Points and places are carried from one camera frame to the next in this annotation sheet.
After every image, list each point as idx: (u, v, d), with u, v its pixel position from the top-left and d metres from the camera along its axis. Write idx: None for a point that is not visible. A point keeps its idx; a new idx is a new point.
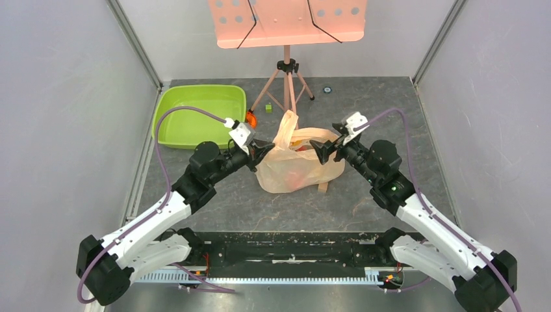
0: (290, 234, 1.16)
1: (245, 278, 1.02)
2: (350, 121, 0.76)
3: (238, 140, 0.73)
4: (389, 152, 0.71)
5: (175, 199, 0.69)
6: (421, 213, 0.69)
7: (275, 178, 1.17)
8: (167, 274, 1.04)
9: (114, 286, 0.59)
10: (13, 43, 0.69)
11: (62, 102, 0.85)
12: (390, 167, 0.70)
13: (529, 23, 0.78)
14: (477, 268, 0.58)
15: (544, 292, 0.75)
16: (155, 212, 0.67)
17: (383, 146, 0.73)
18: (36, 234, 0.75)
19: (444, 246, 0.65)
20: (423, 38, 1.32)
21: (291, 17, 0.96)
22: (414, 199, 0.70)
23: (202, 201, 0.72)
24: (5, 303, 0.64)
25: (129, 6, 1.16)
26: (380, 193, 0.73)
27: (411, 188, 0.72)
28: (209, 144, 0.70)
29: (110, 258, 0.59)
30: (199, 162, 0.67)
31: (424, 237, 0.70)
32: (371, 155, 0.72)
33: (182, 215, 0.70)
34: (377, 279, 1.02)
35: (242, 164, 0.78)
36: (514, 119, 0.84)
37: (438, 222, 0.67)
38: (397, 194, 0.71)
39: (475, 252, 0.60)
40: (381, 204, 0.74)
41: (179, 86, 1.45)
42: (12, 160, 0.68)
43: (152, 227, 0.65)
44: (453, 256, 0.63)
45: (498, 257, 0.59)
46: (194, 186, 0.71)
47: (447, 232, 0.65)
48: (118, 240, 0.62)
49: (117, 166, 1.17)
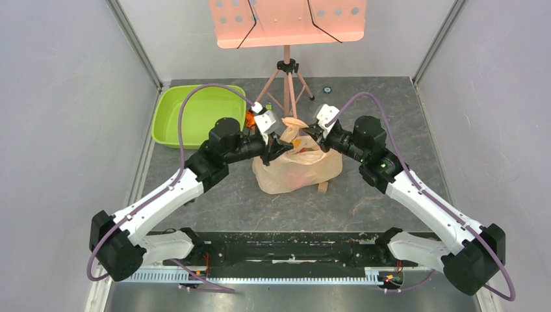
0: (290, 234, 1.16)
1: (245, 278, 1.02)
2: (321, 118, 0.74)
3: (262, 127, 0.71)
4: (372, 126, 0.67)
5: (188, 176, 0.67)
6: (410, 188, 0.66)
7: (276, 177, 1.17)
8: (167, 274, 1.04)
9: (127, 262, 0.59)
10: (14, 43, 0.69)
11: (62, 101, 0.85)
12: (373, 142, 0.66)
13: (529, 25, 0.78)
14: (465, 242, 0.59)
15: (544, 292, 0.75)
16: (167, 188, 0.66)
17: (364, 119, 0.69)
18: (36, 234, 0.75)
19: (433, 220, 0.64)
20: (423, 38, 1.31)
21: (291, 16, 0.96)
22: (403, 176, 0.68)
23: (214, 179, 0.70)
24: (5, 302, 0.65)
25: (130, 6, 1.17)
26: (368, 170, 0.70)
27: (399, 164, 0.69)
28: (229, 119, 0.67)
29: (121, 234, 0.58)
30: (220, 136, 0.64)
31: (413, 212, 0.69)
32: (357, 131, 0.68)
33: (194, 192, 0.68)
34: (377, 279, 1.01)
35: (257, 153, 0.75)
36: (514, 119, 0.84)
37: (427, 197, 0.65)
38: (386, 171, 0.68)
39: (463, 226, 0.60)
40: (370, 181, 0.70)
41: (179, 86, 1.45)
42: (13, 159, 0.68)
43: (164, 203, 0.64)
44: (442, 231, 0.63)
45: (486, 231, 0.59)
46: (207, 164, 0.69)
47: (436, 207, 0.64)
48: (130, 216, 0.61)
49: (117, 166, 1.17)
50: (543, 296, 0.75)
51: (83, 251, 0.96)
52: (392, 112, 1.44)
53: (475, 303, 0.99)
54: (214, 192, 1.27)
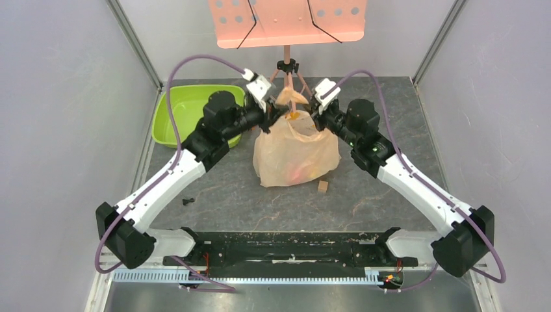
0: (290, 234, 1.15)
1: (245, 278, 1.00)
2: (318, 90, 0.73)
3: (258, 92, 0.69)
4: (366, 109, 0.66)
5: (186, 157, 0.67)
6: (401, 172, 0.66)
7: (271, 164, 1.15)
8: (167, 274, 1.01)
9: (137, 251, 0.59)
10: (13, 43, 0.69)
11: (62, 101, 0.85)
12: (367, 124, 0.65)
13: (529, 25, 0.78)
14: (454, 223, 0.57)
15: (543, 293, 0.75)
16: (167, 172, 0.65)
17: (359, 102, 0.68)
18: (36, 235, 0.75)
19: (423, 203, 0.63)
20: (424, 38, 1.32)
21: (291, 17, 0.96)
22: (395, 160, 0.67)
23: (214, 158, 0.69)
24: (5, 301, 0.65)
25: (130, 6, 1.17)
26: (360, 155, 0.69)
27: (392, 148, 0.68)
28: (223, 93, 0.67)
29: (127, 223, 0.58)
30: (215, 112, 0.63)
31: (404, 196, 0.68)
32: (350, 114, 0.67)
33: (196, 173, 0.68)
34: (377, 279, 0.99)
35: (256, 123, 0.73)
36: (513, 119, 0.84)
37: (419, 181, 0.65)
38: (379, 155, 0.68)
39: (453, 208, 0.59)
40: (362, 166, 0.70)
41: (180, 86, 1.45)
42: (13, 160, 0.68)
43: (166, 188, 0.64)
44: (432, 213, 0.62)
45: (476, 213, 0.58)
46: (205, 142, 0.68)
47: (427, 189, 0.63)
48: (132, 205, 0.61)
49: (117, 166, 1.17)
50: (542, 295, 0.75)
51: (83, 251, 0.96)
52: (392, 112, 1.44)
53: (475, 303, 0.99)
54: (214, 192, 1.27)
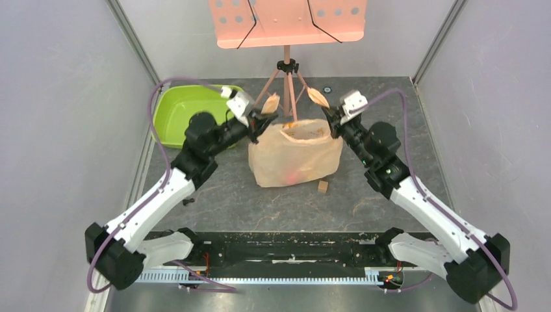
0: (290, 234, 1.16)
1: (245, 278, 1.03)
2: (347, 102, 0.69)
3: (235, 112, 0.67)
4: (389, 135, 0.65)
5: (175, 177, 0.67)
6: (416, 195, 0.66)
7: (269, 169, 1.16)
8: (167, 274, 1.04)
9: (127, 270, 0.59)
10: (13, 43, 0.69)
11: (62, 101, 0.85)
12: (388, 151, 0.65)
13: (529, 24, 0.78)
14: (469, 251, 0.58)
15: (544, 293, 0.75)
16: (157, 191, 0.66)
17: (384, 127, 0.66)
18: (36, 234, 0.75)
19: (437, 228, 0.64)
20: (423, 38, 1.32)
21: (291, 17, 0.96)
22: (409, 182, 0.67)
23: (204, 176, 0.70)
24: (5, 301, 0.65)
25: (130, 6, 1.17)
26: (374, 175, 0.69)
27: (405, 170, 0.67)
28: (203, 114, 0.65)
29: (117, 242, 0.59)
30: (196, 136, 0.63)
31: (417, 219, 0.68)
32: (371, 137, 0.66)
33: (186, 192, 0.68)
34: (377, 279, 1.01)
35: (242, 136, 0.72)
36: (514, 119, 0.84)
37: (433, 205, 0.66)
38: (392, 177, 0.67)
39: (468, 235, 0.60)
40: (374, 186, 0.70)
41: (178, 86, 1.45)
42: (13, 159, 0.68)
43: (156, 207, 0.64)
44: (446, 239, 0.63)
45: (492, 241, 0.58)
46: (194, 160, 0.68)
47: (440, 214, 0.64)
48: (123, 225, 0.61)
49: (117, 166, 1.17)
50: (542, 295, 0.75)
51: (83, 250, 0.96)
52: (392, 112, 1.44)
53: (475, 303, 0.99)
54: (214, 192, 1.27)
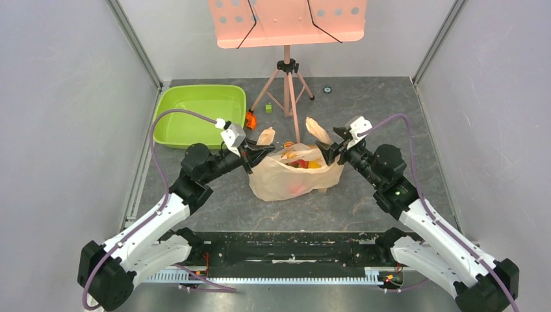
0: (290, 234, 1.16)
1: (245, 278, 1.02)
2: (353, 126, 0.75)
3: (227, 143, 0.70)
4: (394, 157, 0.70)
5: (173, 201, 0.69)
6: (425, 218, 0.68)
7: (269, 189, 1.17)
8: (167, 274, 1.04)
9: (119, 291, 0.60)
10: (13, 43, 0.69)
11: (62, 101, 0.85)
12: (394, 171, 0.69)
13: (530, 24, 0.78)
14: (479, 276, 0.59)
15: (544, 293, 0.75)
16: (155, 214, 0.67)
17: (388, 149, 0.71)
18: (36, 234, 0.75)
19: (446, 251, 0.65)
20: (423, 38, 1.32)
21: (291, 17, 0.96)
22: (418, 205, 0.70)
23: (199, 201, 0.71)
24: (5, 301, 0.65)
25: (130, 6, 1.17)
26: (383, 197, 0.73)
27: (412, 192, 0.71)
28: (199, 146, 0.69)
29: (114, 260, 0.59)
30: (190, 166, 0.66)
31: (427, 242, 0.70)
32: (377, 159, 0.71)
33: (182, 216, 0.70)
34: (377, 279, 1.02)
35: (235, 165, 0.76)
36: (514, 119, 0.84)
37: (442, 229, 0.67)
38: (401, 199, 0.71)
39: (477, 260, 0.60)
40: (384, 208, 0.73)
41: (179, 86, 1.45)
42: (13, 158, 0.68)
43: (154, 228, 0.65)
44: (456, 264, 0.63)
45: (501, 265, 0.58)
46: (190, 186, 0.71)
47: (449, 238, 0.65)
48: (121, 244, 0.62)
49: (117, 166, 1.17)
50: (543, 296, 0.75)
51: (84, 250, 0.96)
52: (391, 112, 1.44)
53: None
54: (214, 192, 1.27)
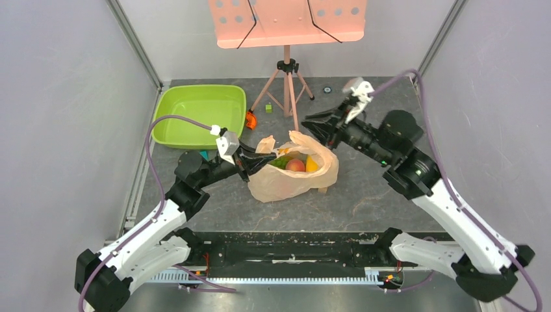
0: (290, 234, 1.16)
1: (245, 278, 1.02)
2: (356, 90, 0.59)
3: (219, 151, 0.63)
4: (408, 125, 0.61)
5: (169, 207, 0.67)
6: (449, 204, 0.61)
7: (269, 190, 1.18)
8: (167, 274, 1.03)
9: (114, 299, 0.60)
10: (14, 44, 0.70)
11: (62, 101, 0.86)
12: (410, 143, 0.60)
13: (529, 24, 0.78)
14: (503, 268, 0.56)
15: (543, 293, 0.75)
16: (151, 221, 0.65)
17: (398, 118, 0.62)
18: (36, 233, 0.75)
19: (468, 241, 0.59)
20: (424, 38, 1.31)
21: (291, 17, 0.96)
22: (441, 188, 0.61)
23: (195, 207, 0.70)
24: (5, 301, 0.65)
25: (130, 6, 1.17)
26: (399, 176, 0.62)
27: (434, 168, 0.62)
28: (192, 152, 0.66)
29: (108, 270, 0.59)
30: (184, 175, 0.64)
31: (443, 225, 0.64)
32: (388, 130, 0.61)
33: (177, 223, 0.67)
34: (377, 279, 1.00)
35: (231, 171, 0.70)
36: (514, 119, 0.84)
37: (467, 216, 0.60)
38: (422, 177, 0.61)
39: (502, 251, 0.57)
40: (399, 189, 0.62)
41: (179, 86, 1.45)
42: (13, 158, 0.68)
43: (149, 236, 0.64)
44: (476, 252, 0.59)
45: (522, 255, 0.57)
46: (187, 192, 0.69)
47: (474, 226, 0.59)
48: (115, 252, 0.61)
49: (117, 166, 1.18)
50: (542, 297, 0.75)
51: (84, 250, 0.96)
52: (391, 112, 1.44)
53: (475, 303, 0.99)
54: (214, 192, 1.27)
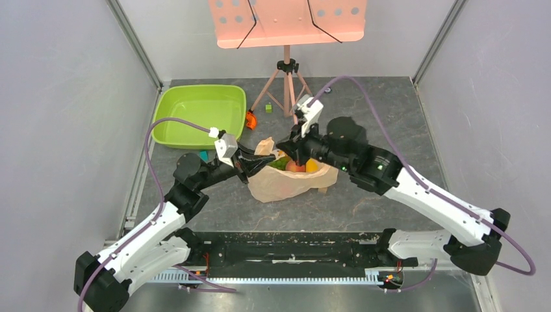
0: (290, 234, 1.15)
1: (245, 278, 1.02)
2: (299, 107, 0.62)
3: (217, 153, 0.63)
4: (347, 127, 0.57)
5: (168, 210, 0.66)
6: (418, 189, 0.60)
7: (269, 190, 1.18)
8: (167, 275, 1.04)
9: (114, 300, 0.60)
10: (14, 44, 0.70)
11: (62, 101, 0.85)
12: (356, 143, 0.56)
13: (529, 24, 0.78)
14: (485, 236, 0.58)
15: (542, 293, 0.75)
16: (150, 223, 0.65)
17: (335, 122, 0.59)
18: (36, 234, 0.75)
19: (446, 219, 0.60)
20: (424, 38, 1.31)
21: (291, 17, 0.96)
22: (405, 175, 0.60)
23: (195, 210, 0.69)
24: (5, 302, 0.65)
25: (130, 6, 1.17)
26: (363, 176, 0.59)
27: (392, 158, 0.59)
28: (191, 154, 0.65)
29: (107, 272, 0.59)
30: (184, 177, 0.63)
31: (416, 209, 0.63)
32: (332, 137, 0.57)
33: (177, 225, 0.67)
34: (377, 279, 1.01)
35: (230, 175, 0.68)
36: (514, 119, 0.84)
37: (436, 195, 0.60)
38: (384, 171, 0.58)
39: (478, 220, 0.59)
40: (369, 188, 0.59)
41: (179, 86, 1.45)
42: (13, 158, 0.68)
43: (149, 238, 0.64)
44: (457, 227, 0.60)
45: (499, 219, 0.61)
46: (186, 194, 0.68)
47: (447, 203, 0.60)
48: (115, 254, 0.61)
49: (117, 166, 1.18)
50: (542, 297, 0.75)
51: (84, 250, 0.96)
52: (391, 112, 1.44)
53: (475, 303, 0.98)
54: (214, 192, 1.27)
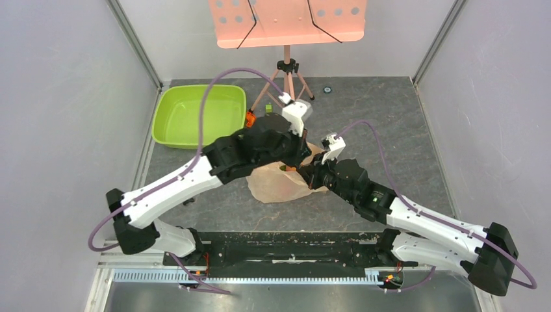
0: (290, 234, 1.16)
1: (245, 278, 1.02)
2: (327, 138, 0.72)
3: (297, 110, 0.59)
4: (353, 169, 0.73)
5: (201, 166, 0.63)
6: (409, 214, 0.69)
7: (271, 190, 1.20)
8: (167, 274, 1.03)
9: (133, 243, 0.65)
10: (13, 43, 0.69)
11: (62, 102, 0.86)
12: (358, 182, 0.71)
13: (530, 24, 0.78)
14: (477, 249, 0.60)
15: (542, 293, 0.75)
16: (178, 177, 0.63)
17: (344, 164, 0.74)
18: (36, 233, 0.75)
19: (440, 238, 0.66)
20: (424, 38, 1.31)
21: (290, 17, 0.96)
22: (397, 203, 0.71)
23: (232, 173, 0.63)
24: (5, 302, 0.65)
25: (130, 6, 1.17)
26: (364, 209, 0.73)
27: (390, 193, 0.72)
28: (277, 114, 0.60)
29: (124, 218, 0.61)
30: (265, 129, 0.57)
31: (416, 233, 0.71)
32: (338, 176, 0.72)
33: (208, 184, 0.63)
34: (377, 279, 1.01)
35: (287, 155, 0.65)
36: (514, 118, 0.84)
37: (427, 217, 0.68)
38: (379, 203, 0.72)
39: (470, 234, 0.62)
40: (370, 218, 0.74)
41: (179, 86, 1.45)
42: (13, 158, 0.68)
43: (171, 194, 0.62)
44: (452, 244, 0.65)
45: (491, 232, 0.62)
46: (233, 153, 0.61)
47: (438, 224, 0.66)
48: (134, 201, 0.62)
49: (117, 166, 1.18)
50: (543, 297, 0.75)
51: (83, 250, 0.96)
52: (391, 112, 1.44)
53: (476, 303, 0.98)
54: (214, 192, 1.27)
